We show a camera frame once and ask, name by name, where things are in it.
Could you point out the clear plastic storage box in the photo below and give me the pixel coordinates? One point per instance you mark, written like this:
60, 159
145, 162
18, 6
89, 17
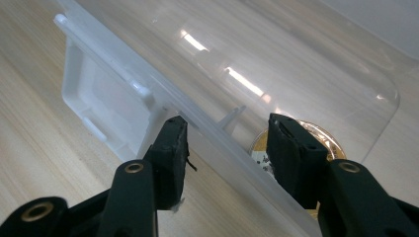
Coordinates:
237, 49

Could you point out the round gold tin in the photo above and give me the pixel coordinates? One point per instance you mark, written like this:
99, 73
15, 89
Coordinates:
322, 135

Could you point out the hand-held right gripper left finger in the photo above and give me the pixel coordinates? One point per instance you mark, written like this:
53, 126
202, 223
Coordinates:
169, 164

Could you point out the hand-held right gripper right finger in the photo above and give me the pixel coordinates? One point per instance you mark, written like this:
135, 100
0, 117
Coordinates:
293, 158

